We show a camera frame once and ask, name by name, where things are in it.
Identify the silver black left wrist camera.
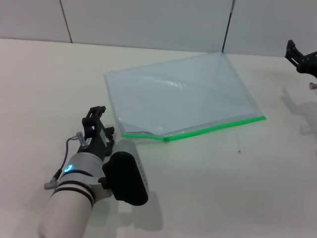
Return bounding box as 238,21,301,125
102,138,150,207

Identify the clear document bag green zip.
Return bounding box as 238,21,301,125
103,52,267,144

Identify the grey left wrist cable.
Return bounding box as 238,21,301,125
44,132,92,190

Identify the black vertical wall strip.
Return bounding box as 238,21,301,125
221,0,236,54

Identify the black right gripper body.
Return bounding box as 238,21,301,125
298,51,317,78

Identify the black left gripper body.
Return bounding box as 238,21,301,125
76,120,116,160

